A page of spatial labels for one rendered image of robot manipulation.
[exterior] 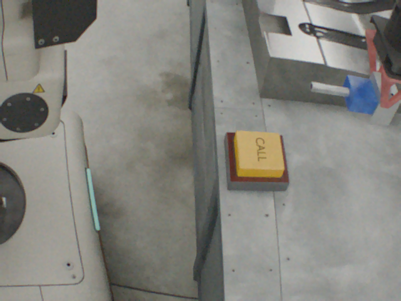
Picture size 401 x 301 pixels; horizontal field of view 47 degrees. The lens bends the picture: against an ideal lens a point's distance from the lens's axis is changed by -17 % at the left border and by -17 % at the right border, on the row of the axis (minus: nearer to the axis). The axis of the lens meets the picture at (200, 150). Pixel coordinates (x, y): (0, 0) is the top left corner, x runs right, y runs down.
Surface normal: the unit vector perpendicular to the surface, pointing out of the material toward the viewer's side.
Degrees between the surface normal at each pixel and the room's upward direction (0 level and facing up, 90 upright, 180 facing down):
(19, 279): 0
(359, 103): 91
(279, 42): 0
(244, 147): 0
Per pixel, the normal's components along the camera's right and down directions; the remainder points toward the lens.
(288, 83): 0.04, 0.79
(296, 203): 0.11, -0.60
